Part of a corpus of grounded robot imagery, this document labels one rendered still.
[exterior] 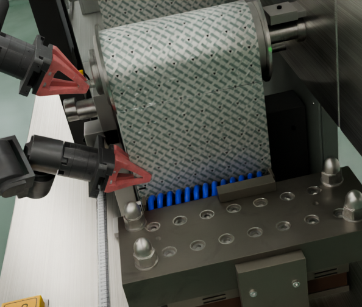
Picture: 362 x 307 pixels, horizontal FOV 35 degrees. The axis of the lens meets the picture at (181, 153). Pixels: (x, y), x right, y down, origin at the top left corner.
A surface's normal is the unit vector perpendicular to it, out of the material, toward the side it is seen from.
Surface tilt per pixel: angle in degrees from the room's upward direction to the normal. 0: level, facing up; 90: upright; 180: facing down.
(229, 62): 90
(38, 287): 0
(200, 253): 0
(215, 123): 90
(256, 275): 90
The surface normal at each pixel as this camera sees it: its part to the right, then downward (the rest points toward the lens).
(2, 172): 0.29, -0.52
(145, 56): 0.04, 0.02
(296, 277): 0.14, 0.51
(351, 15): -0.98, 0.22
